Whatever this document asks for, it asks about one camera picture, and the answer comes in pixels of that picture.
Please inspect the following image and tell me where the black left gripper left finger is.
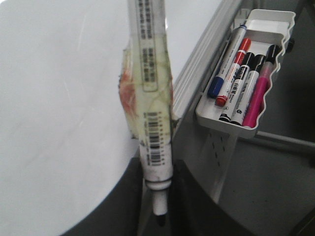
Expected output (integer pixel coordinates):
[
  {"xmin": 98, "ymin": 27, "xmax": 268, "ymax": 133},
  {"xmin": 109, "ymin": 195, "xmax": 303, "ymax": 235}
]
[{"xmin": 63, "ymin": 157, "xmax": 143, "ymax": 236}]

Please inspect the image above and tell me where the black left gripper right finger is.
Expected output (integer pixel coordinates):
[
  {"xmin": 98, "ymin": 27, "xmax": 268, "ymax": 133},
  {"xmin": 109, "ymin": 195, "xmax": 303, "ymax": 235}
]
[{"xmin": 169, "ymin": 159, "xmax": 315, "ymax": 236}]

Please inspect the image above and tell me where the white black-ink whiteboard marker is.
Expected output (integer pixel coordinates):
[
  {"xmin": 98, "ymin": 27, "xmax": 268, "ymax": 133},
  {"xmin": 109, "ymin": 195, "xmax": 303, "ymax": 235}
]
[{"xmin": 127, "ymin": 0, "xmax": 173, "ymax": 226}]

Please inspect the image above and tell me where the red magnet taped to marker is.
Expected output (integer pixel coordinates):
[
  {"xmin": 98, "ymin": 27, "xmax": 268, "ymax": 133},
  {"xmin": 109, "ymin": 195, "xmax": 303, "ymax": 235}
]
[{"xmin": 119, "ymin": 43, "xmax": 178, "ymax": 139}]

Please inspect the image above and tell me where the blue capped whiteboard marker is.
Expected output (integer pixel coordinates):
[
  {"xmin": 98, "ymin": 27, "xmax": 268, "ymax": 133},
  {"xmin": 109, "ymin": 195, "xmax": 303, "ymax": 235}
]
[{"xmin": 207, "ymin": 24, "xmax": 247, "ymax": 98}]

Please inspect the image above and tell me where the red capped whiteboard marker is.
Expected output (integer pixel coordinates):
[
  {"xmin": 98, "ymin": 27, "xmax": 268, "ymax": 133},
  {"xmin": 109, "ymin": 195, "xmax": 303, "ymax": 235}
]
[{"xmin": 215, "ymin": 38, "xmax": 251, "ymax": 107}]

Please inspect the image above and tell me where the black capped white marker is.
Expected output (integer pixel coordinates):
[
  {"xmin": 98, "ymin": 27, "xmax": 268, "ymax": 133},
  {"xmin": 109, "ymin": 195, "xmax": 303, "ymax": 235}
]
[{"xmin": 231, "ymin": 55, "xmax": 266, "ymax": 126}]

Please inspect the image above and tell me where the pink marker with black cap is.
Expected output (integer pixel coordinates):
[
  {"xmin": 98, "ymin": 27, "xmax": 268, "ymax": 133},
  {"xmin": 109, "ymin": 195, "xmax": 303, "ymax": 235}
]
[{"xmin": 242, "ymin": 44, "xmax": 280, "ymax": 128}]

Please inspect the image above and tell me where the black capped marker with label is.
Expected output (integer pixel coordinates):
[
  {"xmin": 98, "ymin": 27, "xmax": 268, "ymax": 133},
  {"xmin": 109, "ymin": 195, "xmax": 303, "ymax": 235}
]
[{"xmin": 216, "ymin": 52, "xmax": 255, "ymax": 122}]

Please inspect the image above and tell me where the white marker tray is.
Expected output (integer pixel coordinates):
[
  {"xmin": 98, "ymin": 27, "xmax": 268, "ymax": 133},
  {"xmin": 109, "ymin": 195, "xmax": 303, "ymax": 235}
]
[{"xmin": 195, "ymin": 9, "xmax": 295, "ymax": 138}]

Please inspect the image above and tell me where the white whiteboard with aluminium frame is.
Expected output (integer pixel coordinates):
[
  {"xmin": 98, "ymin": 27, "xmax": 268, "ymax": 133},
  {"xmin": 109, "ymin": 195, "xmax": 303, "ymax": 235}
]
[{"xmin": 0, "ymin": 0, "xmax": 249, "ymax": 236}]

